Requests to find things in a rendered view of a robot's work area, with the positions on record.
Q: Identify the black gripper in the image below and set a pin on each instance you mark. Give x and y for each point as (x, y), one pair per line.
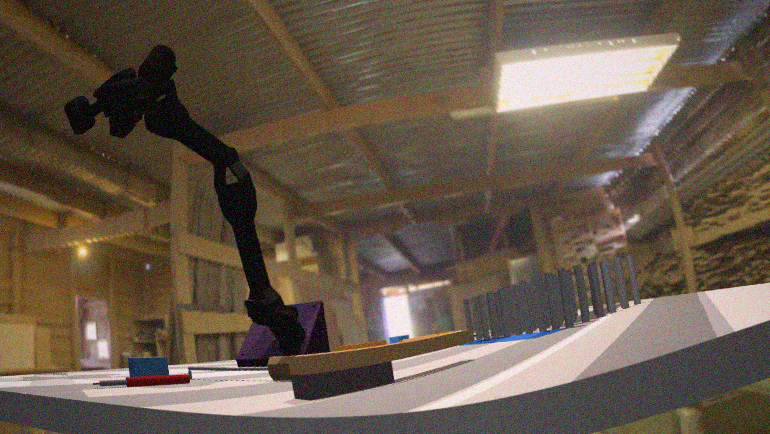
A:
(81, 114)

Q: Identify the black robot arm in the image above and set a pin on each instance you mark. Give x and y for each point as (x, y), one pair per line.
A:
(169, 118)

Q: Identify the light blue rectangular block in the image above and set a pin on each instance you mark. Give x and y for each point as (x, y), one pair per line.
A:
(396, 339)
(148, 366)

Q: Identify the blue tape strip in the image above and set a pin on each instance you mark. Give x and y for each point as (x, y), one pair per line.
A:
(513, 338)

